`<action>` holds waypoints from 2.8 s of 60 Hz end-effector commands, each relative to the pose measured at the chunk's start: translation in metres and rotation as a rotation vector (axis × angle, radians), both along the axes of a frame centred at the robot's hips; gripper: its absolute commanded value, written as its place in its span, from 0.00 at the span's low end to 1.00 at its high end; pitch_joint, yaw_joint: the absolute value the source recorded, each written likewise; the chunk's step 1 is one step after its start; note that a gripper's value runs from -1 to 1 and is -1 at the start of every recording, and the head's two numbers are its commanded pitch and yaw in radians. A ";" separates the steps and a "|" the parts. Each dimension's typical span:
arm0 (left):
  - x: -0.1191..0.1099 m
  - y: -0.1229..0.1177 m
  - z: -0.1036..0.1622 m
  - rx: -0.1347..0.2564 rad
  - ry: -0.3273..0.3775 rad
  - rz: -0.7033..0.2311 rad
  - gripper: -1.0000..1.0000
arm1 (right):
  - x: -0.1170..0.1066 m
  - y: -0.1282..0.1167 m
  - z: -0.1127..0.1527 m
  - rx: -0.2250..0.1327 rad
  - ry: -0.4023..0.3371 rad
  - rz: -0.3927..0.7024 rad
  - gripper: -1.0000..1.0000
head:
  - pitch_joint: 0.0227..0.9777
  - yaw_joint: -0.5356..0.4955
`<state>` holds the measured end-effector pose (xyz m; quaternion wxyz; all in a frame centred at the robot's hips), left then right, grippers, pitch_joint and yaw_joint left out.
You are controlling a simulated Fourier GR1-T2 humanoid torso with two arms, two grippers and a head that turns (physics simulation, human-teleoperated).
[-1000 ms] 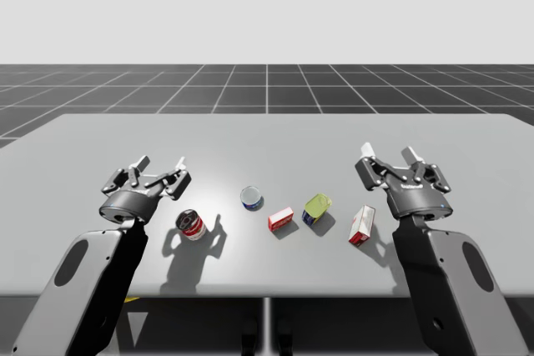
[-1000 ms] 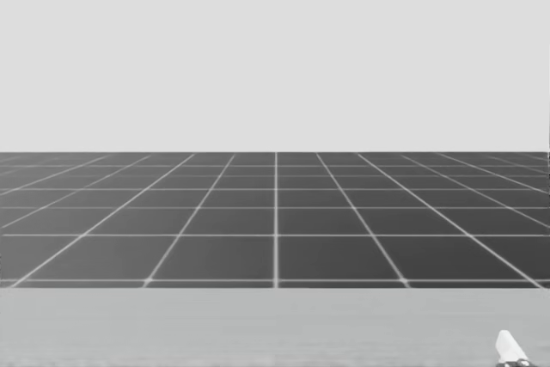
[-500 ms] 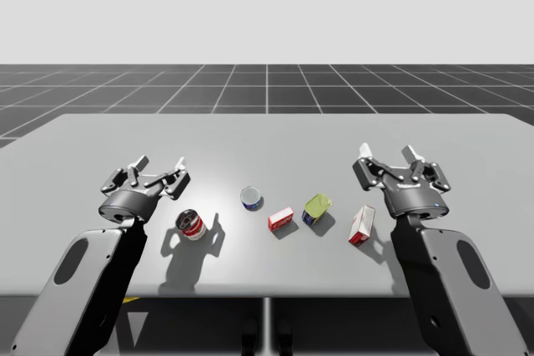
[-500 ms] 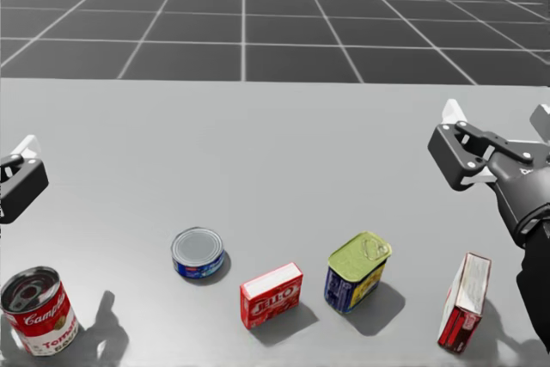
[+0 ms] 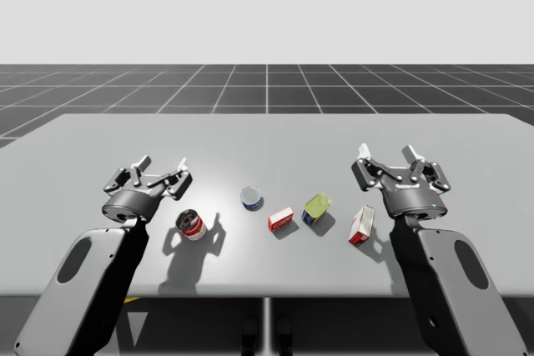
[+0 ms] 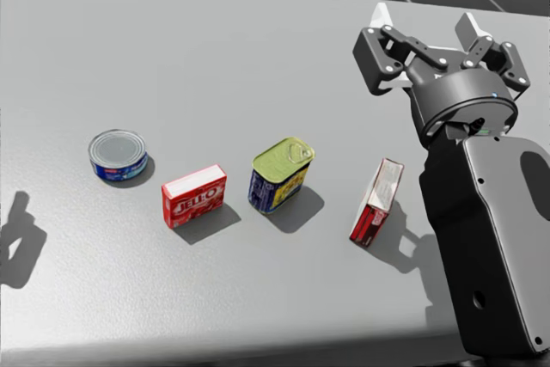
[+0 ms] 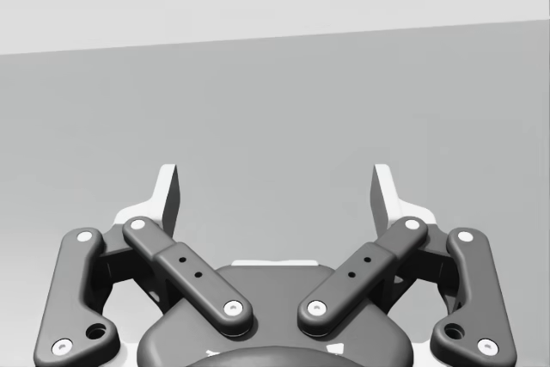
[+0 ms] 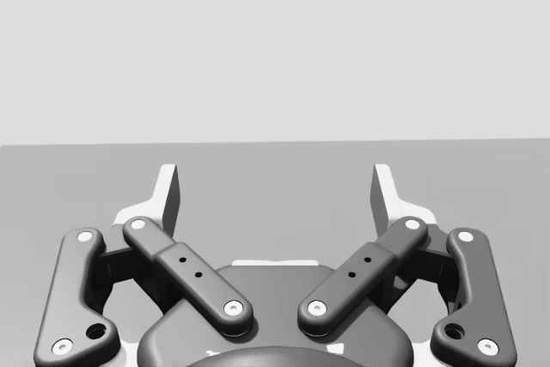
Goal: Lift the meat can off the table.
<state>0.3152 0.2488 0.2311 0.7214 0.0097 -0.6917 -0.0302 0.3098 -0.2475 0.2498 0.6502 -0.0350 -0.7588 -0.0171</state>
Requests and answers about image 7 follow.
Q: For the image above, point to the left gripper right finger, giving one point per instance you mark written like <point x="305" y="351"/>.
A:
<point x="365" y="266"/>

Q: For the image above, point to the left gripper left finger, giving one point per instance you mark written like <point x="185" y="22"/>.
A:
<point x="185" y="266"/>

